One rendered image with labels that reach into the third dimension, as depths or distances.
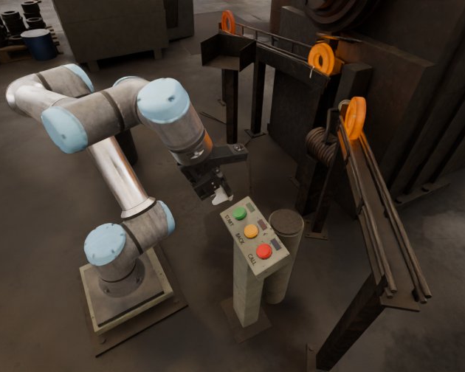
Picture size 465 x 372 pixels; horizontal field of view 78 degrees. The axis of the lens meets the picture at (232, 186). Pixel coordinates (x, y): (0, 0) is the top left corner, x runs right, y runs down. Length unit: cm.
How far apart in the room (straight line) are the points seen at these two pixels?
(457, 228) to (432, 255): 29
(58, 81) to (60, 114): 56
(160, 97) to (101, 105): 13
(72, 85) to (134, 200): 45
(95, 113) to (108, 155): 54
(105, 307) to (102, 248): 29
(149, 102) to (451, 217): 184
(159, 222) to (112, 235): 18
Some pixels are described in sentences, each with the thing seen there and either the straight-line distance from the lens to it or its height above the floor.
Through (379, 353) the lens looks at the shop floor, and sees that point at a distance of 145.
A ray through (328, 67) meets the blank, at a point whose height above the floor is 74.
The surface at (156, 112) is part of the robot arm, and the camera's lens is 55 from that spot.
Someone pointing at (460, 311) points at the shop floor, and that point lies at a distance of 171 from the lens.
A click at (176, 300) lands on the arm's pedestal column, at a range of 139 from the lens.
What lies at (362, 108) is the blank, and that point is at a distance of 114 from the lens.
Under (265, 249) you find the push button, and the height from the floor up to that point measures 61.
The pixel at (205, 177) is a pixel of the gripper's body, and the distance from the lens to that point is 69.
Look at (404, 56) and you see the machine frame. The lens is 137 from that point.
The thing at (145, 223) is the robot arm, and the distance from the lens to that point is 117.
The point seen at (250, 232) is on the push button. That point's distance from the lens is 84.
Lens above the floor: 128
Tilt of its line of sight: 44 degrees down
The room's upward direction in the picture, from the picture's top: straight up
